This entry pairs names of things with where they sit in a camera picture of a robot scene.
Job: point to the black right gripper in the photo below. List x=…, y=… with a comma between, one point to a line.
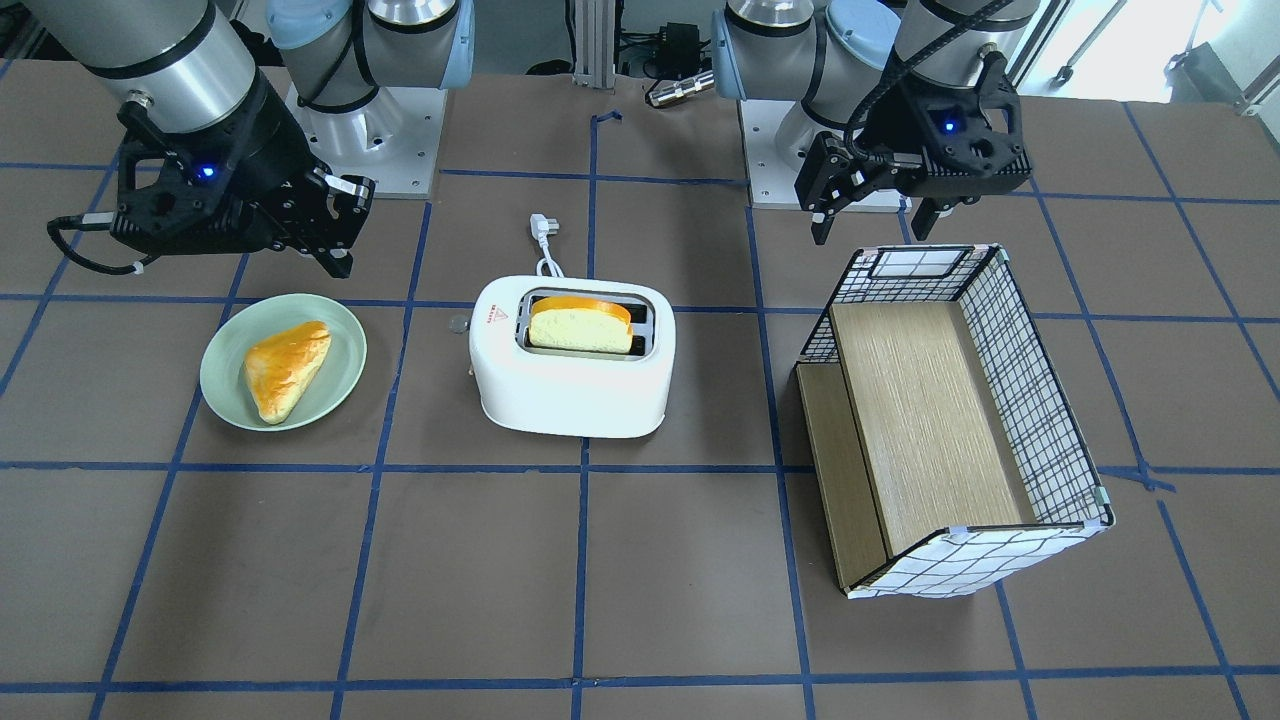
x=268, y=150

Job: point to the aluminium frame post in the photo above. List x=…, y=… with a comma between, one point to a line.
x=595, y=33

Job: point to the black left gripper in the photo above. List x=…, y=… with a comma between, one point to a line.
x=897, y=135

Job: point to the golden triangular pastry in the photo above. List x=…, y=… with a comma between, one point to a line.
x=279, y=369

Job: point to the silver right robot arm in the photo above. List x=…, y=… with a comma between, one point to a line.
x=188, y=60

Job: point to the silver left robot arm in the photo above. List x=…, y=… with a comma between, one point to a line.
x=830, y=57

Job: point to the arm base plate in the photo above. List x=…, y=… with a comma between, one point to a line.
x=394, y=140
x=775, y=136

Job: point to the white two-slot toaster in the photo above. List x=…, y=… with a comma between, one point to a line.
x=568, y=392

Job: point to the grid-pattern wooden basket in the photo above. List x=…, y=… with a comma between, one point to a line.
x=946, y=451

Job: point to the yellow bread slice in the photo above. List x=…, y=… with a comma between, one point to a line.
x=578, y=323

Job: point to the light green plate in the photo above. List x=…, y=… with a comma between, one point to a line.
x=221, y=370

